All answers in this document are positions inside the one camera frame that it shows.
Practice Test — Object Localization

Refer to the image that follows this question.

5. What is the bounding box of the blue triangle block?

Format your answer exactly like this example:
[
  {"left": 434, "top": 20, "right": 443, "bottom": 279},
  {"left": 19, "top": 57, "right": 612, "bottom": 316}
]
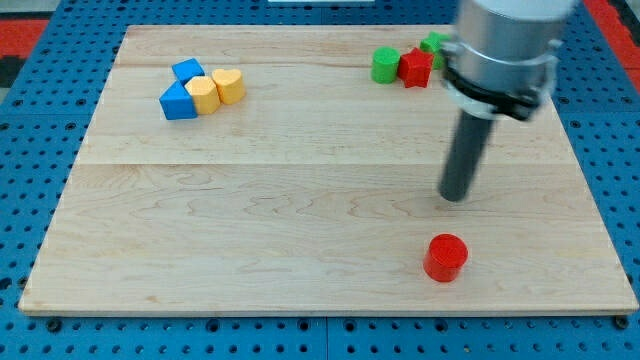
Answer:
[{"left": 159, "top": 81, "right": 197, "bottom": 120}]

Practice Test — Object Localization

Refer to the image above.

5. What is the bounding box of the yellow pentagon block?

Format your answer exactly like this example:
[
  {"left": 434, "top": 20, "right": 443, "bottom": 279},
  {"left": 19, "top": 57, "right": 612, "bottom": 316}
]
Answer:
[{"left": 185, "top": 76, "right": 221, "bottom": 115}]

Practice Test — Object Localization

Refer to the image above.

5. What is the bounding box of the red star block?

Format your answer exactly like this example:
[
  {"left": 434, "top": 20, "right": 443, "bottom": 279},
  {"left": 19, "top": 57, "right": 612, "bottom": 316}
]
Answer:
[{"left": 397, "top": 48, "right": 434, "bottom": 88}]

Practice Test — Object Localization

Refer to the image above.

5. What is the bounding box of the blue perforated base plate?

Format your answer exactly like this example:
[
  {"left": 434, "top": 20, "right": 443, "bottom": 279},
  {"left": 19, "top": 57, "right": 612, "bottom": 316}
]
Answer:
[{"left": 1, "top": 0, "right": 639, "bottom": 359}]

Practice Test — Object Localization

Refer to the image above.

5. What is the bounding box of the blue cube block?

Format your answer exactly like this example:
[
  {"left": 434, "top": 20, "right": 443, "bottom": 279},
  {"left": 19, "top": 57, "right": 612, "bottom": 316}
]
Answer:
[{"left": 171, "top": 58, "right": 205, "bottom": 85}]

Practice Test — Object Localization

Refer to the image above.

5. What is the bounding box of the red cylinder block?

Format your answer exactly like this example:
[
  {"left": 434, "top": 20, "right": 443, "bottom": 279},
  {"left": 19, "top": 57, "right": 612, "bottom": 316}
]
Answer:
[{"left": 423, "top": 233, "right": 469, "bottom": 283}]

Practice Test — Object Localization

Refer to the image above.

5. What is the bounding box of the green star block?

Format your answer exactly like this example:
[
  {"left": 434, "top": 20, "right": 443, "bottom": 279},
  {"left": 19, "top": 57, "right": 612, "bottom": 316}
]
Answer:
[{"left": 419, "top": 31, "right": 450, "bottom": 70}]

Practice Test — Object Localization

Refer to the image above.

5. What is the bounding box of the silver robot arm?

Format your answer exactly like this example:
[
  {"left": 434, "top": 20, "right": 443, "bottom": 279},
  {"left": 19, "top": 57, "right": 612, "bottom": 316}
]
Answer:
[{"left": 441, "top": 0, "right": 577, "bottom": 121}]

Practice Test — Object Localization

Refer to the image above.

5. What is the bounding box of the green cylinder block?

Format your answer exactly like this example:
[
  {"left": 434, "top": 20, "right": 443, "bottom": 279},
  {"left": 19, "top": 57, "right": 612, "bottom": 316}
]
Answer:
[{"left": 371, "top": 46, "right": 400, "bottom": 84}]

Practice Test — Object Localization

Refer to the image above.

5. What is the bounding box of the yellow heart block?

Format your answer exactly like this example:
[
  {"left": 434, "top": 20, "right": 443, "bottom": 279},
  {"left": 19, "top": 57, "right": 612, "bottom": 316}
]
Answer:
[{"left": 212, "top": 69, "right": 246, "bottom": 105}]

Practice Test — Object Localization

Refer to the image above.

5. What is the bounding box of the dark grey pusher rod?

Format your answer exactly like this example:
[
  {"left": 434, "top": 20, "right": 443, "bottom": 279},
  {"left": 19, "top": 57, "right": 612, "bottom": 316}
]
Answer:
[{"left": 438, "top": 111, "right": 495, "bottom": 202}]

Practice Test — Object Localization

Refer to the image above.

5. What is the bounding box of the wooden board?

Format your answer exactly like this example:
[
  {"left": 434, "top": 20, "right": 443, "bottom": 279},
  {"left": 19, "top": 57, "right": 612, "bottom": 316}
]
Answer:
[{"left": 19, "top": 25, "right": 638, "bottom": 317}]

